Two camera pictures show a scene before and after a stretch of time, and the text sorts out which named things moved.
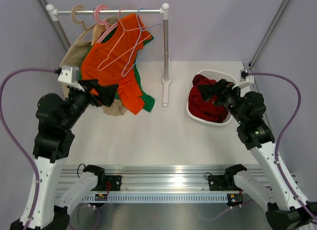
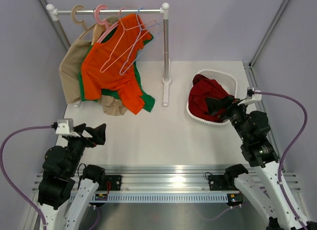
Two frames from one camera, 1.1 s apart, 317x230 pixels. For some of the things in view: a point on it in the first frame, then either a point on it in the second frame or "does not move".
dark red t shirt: (201, 109) does not move
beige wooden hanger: (81, 23) does not move
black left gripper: (106, 93) → (97, 133)
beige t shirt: (73, 59) does not move
